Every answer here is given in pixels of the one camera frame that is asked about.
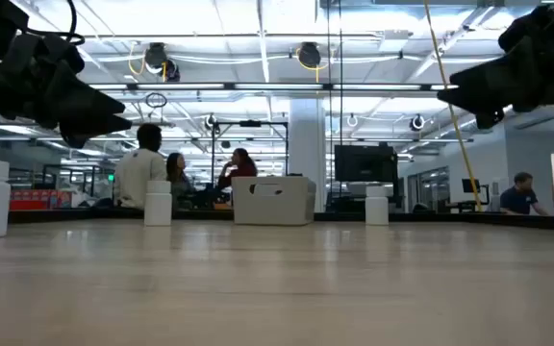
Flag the black hanging cable loop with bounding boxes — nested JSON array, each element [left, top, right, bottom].
[[144, 91, 168, 110]]

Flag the red printed box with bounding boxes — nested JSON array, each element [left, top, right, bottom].
[[9, 188, 74, 211]]

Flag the black aluminium table frame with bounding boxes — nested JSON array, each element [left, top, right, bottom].
[[7, 209, 554, 233]]

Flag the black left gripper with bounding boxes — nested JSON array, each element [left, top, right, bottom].
[[0, 31, 133, 149]]

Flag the grey plastic basket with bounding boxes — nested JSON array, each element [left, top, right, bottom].
[[231, 175, 317, 227]]

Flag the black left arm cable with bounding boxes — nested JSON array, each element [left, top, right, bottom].
[[26, 0, 87, 47]]

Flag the yellow hanging cable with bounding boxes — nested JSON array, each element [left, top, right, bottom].
[[422, 0, 484, 212]]

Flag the white building column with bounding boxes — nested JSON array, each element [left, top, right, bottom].
[[288, 98, 328, 213]]

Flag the long ceiling light strip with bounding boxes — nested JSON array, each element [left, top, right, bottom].
[[87, 82, 459, 92]]

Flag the black ceiling cord reel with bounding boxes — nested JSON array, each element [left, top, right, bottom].
[[295, 41, 329, 73], [141, 41, 182, 83]]

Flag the person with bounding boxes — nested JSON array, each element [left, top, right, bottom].
[[113, 122, 168, 210], [499, 171, 551, 216], [165, 152, 197, 209], [215, 147, 259, 191]]

